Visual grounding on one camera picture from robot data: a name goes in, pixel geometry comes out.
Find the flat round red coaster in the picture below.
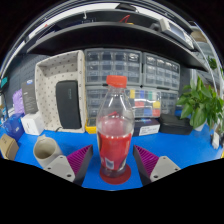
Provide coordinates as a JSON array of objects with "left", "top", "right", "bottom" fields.
[{"left": 99, "top": 163, "right": 132, "bottom": 185}]

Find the clear organiser with coloured parts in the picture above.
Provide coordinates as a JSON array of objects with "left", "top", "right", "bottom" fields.
[{"left": 128, "top": 88, "right": 162, "bottom": 118}]

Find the clear bottle with red drink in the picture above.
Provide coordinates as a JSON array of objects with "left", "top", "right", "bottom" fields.
[{"left": 95, "top": 75, "right": 135, "bottom": 179}]

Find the small black box white label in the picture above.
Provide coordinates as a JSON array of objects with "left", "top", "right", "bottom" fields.
[{"left": 133, "top": 117, "right": 161, "bottom": 137}]

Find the dark grey product box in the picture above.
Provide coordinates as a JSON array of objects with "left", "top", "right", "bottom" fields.
[{"left": 21, "top": 79, "right": 39, "bottom": 115}]

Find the green potted plant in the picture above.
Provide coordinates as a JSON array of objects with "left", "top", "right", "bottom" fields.
[{"left": 176, "top": 75, "right": 224, "bottom": 133}]

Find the dark workbench shelf unit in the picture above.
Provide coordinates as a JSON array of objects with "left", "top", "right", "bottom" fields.
[{"left": 6, "top": 3, "right": 209, "bottom": 73}]

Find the grey and white mug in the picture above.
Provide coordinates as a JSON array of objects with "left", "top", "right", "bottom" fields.
[{"left": 32, "top": 134, "right": 64, "bottom": 169}]

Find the flat black pouch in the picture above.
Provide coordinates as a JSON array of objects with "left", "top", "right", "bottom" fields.
[{"left": 158, "top": 113, "right": 194, "bottom": 136}]

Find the white perforated tray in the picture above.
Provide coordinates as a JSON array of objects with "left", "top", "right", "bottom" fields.
[{"left": 34, "top": 49, "right": 87, "bottom": 134}]

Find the wide grey drawer cabinet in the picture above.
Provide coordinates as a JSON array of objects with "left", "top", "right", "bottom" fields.
[{"left": 84, "top": 48, "right": 143, "bottom": 86}]

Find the low grey drawer cabinet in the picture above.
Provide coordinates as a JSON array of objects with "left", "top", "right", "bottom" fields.
[{"left": 85, "top": 85, "right": 111, "bottom": 118}]

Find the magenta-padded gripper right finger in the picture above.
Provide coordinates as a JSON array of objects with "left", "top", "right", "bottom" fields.
[{"left": 132, "top": 144, "right": 182, "bottom": 187}]

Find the black zip case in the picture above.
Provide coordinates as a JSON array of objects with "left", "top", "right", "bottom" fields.
[{"left": 55, "top": 80, "right": 83, "bottom": 130}]

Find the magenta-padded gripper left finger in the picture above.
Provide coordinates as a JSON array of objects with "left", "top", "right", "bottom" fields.
[{"left": 44, "top": 144, "right": 94, "bottom": 187}]

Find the purple plastic bag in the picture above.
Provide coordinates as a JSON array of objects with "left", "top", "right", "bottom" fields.
[{"left": 12, "top": 88, "right": 26, "bottom": 116}]

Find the yellow multimeter with red leads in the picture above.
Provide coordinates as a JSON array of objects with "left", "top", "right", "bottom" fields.
[{"left": 85, "top": 117, "right": 98, "bottom": 135}]

